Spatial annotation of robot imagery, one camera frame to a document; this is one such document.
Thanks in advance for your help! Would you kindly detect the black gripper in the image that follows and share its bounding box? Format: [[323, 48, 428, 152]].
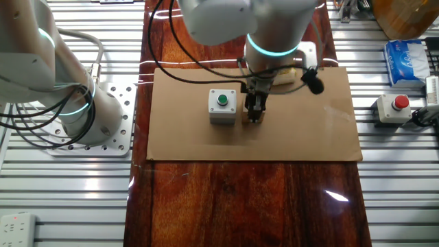
[[241, 78, 274, 124]]

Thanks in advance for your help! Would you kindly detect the small wooden block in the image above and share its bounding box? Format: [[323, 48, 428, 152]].
[[241, 102, 265, 126]]

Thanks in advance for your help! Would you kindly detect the green push button box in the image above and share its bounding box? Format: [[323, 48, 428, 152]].
[[208, 89, 237, 126]]

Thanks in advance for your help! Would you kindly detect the brown cardboard sheet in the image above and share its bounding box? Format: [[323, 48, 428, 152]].
[[146, 67, 364, 162]]

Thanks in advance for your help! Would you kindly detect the red-brown wooden board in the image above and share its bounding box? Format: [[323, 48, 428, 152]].
[[123, 0, 373, 247]]

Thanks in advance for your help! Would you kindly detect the red push button box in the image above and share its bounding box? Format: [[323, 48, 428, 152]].
[[372, 94, 413, 128]]

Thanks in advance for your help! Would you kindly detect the blue tissue pack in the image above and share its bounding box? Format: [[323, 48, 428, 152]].
[[383, 38, 431, 89]]

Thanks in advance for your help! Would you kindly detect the brown cardboard box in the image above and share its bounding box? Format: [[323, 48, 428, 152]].
[[371, 0, 439, 40]]

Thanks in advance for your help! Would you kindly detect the white power strip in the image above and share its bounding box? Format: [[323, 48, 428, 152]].
[[0, 211, 38, 247]]

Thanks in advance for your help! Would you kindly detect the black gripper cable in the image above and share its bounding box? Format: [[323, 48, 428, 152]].
[[146, 0, 248, 91]]

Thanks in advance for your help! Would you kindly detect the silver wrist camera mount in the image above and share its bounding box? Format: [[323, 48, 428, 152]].
[[295, 40, 319, 69]]

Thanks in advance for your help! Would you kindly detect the metal bracket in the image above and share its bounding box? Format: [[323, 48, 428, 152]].
[[337, 0, 354, 24]]

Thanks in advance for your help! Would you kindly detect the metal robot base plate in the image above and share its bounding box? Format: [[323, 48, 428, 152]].
[[46, 82, 138, 158]]

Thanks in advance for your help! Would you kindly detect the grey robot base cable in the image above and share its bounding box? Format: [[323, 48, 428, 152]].
[[56, 27, 105, 85]]

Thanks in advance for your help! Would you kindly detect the black base cable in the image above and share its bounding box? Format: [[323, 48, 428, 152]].
[[0, 84, 99, 150]]

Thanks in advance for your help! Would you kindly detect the silver ribbed camera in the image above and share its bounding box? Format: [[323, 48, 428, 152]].
[[425, 75, 439, 106]]

